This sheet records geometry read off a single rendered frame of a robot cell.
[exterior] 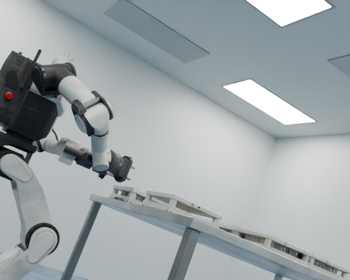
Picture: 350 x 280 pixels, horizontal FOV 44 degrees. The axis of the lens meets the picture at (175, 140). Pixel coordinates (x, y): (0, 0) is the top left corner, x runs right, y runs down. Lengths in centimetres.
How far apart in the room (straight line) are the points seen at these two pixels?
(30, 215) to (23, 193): 11
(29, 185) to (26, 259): 30
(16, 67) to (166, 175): 430
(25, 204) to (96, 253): 383
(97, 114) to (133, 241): 438
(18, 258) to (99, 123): 69
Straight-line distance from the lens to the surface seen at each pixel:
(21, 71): 192
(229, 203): 657
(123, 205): 200
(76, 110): 160
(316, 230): 587
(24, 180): 190
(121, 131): 572
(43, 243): 194
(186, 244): 150
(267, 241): 185
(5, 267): 198
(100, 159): 180
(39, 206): 196
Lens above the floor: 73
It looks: 13 degrees up
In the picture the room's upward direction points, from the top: 21 degrees clockwise
